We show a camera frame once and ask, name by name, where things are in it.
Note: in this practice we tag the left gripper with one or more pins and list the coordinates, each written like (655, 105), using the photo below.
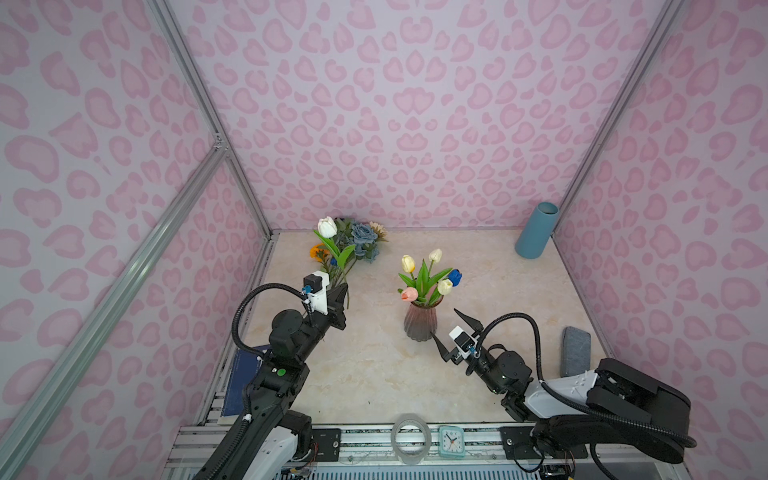
(336, 306)

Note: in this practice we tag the orange flower stem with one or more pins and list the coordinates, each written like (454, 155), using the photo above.
(322, 255)

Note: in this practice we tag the red glass vase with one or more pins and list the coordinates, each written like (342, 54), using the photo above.
(420, 322)

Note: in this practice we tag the blue tulip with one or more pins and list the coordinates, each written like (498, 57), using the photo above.
(455, 276)

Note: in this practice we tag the large white tulip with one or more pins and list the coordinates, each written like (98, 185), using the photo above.
(344, 258)

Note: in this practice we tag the pink tulip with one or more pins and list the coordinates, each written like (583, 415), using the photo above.
(413, 295)

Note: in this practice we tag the yellow tulip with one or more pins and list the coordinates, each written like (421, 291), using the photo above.
(409, 276)

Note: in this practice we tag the teal cylindrical vase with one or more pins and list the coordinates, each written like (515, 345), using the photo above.
(537, 230)

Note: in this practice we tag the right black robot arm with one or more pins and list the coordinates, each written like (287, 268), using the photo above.
(613, 404)

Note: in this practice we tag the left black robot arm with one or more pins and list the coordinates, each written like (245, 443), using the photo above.
(268, 435)

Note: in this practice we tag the blue rose bouquet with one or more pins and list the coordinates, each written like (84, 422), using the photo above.
(364, 237)

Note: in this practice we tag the small teal alarm clock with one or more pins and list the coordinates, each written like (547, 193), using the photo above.
(451, 442)

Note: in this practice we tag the grey sponge block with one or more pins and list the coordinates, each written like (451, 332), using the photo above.
(575, 358)

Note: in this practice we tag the blue book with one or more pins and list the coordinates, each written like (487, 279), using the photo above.
(245, 367)

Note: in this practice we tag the clear tape roll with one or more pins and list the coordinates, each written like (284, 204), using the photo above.
(411, 439)

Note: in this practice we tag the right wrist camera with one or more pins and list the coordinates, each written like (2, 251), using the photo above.
(465, 345)

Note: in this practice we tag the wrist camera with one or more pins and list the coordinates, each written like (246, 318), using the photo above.
(315, 289)
(465, 345)

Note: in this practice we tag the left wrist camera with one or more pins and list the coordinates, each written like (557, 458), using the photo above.
(315, 289)

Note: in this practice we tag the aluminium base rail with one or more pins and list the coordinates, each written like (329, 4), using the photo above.
(375, 451)

